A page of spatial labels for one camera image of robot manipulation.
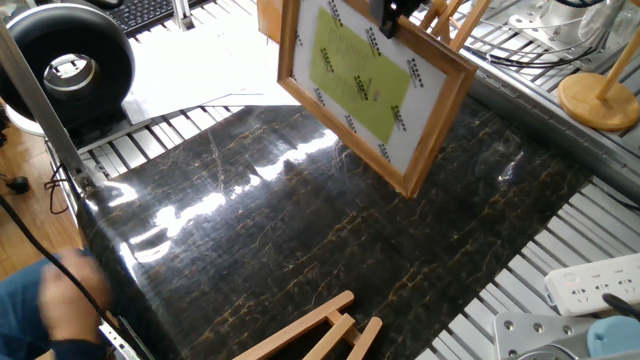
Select blue jeans leg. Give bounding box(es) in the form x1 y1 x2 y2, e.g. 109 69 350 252
0 257 57 360

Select right forearm navy sleeve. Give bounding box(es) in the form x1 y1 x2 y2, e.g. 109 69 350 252
48 338 109 360

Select thin black cable loop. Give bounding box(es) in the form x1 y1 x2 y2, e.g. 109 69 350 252
43 163 71 216

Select wooden round stand with pole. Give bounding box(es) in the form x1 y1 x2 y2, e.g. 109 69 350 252
557 27 640 132

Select thick black cable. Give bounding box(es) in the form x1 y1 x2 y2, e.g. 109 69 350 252
0 193 157 360

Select tall wooden easel bracket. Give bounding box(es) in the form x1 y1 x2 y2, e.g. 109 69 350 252
418 0 494 54

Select black ring light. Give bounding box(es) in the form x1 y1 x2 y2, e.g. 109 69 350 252
0 2 136 131

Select silver perforated metal plate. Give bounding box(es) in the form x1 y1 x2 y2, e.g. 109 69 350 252
507 0 601 51

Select black power strip cable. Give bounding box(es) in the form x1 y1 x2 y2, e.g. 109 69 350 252
601 292 640 322

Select black keyboard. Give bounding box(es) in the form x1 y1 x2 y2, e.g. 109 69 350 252
107 0 201 36

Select black marble pattern sheet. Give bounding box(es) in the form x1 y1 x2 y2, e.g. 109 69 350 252
77 97 594 360

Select brown cardboard box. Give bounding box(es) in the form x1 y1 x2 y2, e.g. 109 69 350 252
256 0 284 44

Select small wooden easel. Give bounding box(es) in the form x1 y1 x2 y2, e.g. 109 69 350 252
233 290 384 360

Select grey aluminium beam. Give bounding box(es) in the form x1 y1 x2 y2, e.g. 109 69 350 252
464 69 640 206

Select small black floor object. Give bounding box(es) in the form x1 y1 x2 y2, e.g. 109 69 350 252
5 174 30 195

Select white paper sheet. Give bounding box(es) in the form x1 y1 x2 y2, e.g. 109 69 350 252
122 14 281 125
204 74 301 107

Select short silver metal post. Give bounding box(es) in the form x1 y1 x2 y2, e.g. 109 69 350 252
169 0 196 32

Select aluminium frame post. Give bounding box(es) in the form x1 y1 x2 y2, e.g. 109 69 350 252
0 19 95 192

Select clear plastic bag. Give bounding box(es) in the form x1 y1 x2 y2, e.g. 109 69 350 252
578 0 640 49

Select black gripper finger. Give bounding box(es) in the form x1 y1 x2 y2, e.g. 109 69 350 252
377 0 419 40

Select person's right hand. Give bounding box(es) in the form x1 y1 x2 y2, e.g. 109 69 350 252
38 248 112 344

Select silver metal bracket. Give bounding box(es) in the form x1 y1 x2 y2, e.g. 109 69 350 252
97 317 144 360

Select white power strip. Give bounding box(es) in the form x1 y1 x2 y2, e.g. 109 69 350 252
543 252 640 317

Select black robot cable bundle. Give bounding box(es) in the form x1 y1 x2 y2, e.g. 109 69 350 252
552 0 607 9

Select black background cables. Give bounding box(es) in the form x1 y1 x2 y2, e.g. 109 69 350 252
469 44 601 70

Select white round disc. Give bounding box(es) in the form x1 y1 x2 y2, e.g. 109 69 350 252
3 103 47 138

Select wooden photo frame green print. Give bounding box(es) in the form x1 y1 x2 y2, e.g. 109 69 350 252
277 0 479 200

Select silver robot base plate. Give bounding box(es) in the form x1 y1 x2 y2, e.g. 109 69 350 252
493 312 596 360

